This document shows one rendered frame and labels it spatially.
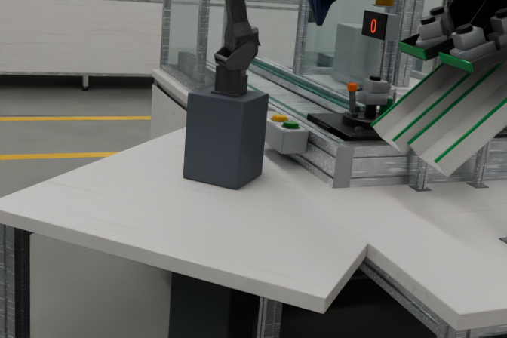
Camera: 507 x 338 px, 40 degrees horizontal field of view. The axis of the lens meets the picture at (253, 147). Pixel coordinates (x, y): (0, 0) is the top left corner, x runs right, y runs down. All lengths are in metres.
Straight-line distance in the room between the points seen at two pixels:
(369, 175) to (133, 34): 5.25
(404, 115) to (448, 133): 0.16
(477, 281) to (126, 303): 1.84
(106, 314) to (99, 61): 4.23
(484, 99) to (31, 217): 0.94
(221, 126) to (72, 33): 5.20
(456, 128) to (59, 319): 1.77
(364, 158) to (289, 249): 0.45
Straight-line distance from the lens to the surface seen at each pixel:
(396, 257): 1.32
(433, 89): 1.65
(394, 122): 1.63
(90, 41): 6.73
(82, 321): 2.78
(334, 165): 1.64
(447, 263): 1.34
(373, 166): 1.69
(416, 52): 1.53
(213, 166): 1.58
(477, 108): 1.53
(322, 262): 1.26
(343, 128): 1.76
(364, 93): 1.81
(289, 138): 1.73
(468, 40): 1.41
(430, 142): 1.51
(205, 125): 1.57
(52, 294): 2.97
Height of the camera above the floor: 1.37
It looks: 15 degrees down
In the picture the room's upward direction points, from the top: 5 degrees clockwise
